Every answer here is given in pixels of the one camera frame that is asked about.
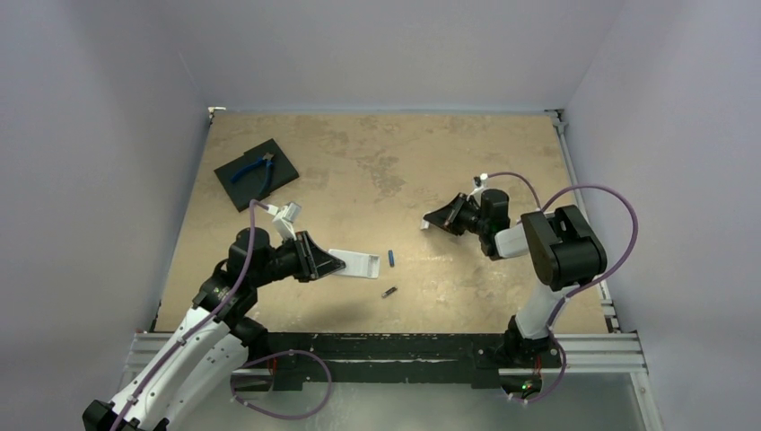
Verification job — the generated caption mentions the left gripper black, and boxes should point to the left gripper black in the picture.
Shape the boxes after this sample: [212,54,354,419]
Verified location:
[250,229,344,287]

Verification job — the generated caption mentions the white remote control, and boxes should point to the white remote control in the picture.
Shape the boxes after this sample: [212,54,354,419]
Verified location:
[328,249,381,279]

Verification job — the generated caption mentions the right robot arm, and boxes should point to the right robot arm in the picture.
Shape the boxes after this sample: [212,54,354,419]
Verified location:
[421,189,608,365]

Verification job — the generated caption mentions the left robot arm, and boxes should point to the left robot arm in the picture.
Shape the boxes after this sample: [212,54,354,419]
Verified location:
[83,228,346,430]

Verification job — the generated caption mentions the black battery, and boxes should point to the black battery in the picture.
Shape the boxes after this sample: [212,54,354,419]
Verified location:
[381,286,398,298]

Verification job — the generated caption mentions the black square pad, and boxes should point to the black square pad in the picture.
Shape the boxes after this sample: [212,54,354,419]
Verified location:
[214,139,300,212]

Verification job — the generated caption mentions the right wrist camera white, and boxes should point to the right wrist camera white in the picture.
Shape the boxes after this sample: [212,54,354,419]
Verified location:
[469,173,489,201]

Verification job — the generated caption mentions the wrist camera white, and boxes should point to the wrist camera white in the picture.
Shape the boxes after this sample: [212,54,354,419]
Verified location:
[469,173,489,201]
[267,202,302,241]

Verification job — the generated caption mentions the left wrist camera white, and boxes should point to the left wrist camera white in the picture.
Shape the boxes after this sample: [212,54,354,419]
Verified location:
[267,202,302,241]

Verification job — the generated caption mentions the blue handled pliers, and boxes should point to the blue handled pliers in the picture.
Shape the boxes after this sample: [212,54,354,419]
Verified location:
[231,153,275,198]

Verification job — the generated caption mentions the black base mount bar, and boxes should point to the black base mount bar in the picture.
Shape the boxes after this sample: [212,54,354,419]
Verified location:
[249,332,525,389]

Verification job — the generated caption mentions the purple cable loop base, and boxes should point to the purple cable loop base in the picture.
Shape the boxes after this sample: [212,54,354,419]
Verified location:
[230,349,334,421]

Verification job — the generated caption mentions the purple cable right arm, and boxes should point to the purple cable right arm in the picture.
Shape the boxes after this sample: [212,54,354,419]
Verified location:
[485,172,640,406]

